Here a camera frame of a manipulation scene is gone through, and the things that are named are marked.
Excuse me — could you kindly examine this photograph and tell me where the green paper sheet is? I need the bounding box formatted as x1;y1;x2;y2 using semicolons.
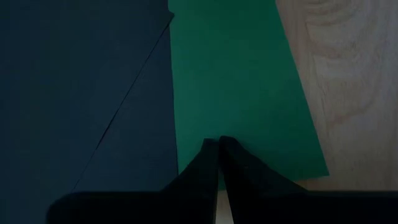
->
167;0;330;190

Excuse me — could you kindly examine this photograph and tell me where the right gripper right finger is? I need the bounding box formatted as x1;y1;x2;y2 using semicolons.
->
219;136;398;224

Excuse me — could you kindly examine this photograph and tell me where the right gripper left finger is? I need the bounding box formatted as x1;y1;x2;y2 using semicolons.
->
46;138;220;224

